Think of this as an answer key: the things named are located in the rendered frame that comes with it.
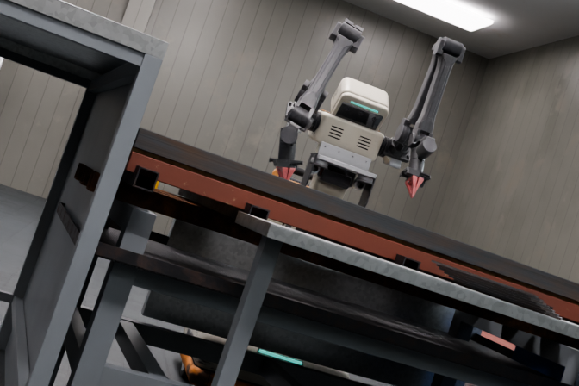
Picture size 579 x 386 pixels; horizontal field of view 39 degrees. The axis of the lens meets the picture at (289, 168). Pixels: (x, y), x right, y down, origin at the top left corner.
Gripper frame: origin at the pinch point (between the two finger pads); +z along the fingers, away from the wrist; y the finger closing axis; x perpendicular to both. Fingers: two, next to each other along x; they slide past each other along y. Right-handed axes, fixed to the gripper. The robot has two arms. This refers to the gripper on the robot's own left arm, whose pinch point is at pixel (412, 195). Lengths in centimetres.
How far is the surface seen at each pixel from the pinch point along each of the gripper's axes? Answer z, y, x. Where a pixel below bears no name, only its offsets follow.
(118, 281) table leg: 84, -95, -55
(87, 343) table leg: 99, -98, -48
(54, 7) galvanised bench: 47, -128, -100
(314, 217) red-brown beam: 55, -53, -64
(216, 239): 36, -64, 13
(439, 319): 33, 29, 25
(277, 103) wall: -461, 68, 653
